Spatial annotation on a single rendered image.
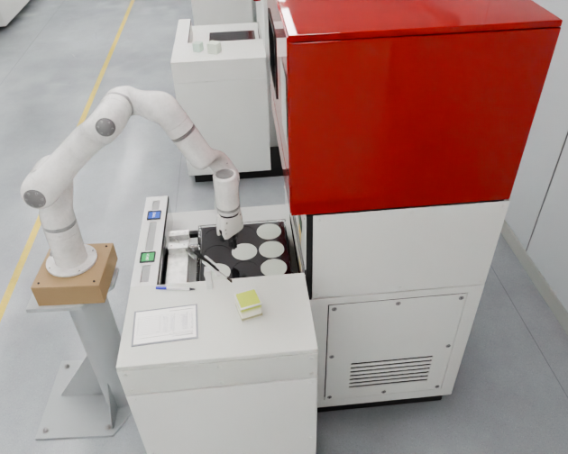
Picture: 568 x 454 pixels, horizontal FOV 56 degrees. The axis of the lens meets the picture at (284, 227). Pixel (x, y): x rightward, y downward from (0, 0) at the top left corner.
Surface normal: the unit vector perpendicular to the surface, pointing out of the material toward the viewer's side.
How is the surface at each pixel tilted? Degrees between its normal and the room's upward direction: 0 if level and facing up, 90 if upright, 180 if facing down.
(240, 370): 90
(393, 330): 90
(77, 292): 90
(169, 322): 0
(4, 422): 0
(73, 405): 0
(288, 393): 90
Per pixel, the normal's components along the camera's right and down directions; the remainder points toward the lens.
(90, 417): -0.02, -0.77
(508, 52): 0.10, 0.63
